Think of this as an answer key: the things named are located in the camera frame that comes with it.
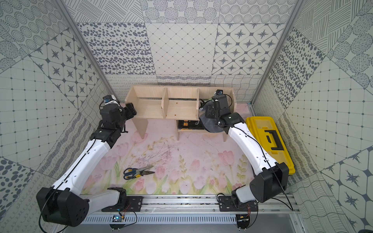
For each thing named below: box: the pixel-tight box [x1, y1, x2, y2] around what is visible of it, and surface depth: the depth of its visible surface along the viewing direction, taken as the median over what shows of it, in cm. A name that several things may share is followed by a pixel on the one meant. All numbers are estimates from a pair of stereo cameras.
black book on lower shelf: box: [177, 119, 206, 130], surface depth 91 cm
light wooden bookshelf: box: [124, 85, 238, 142], surface depth 83 cm
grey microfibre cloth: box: [199, 115, 225, 133], surface depth 80 cm
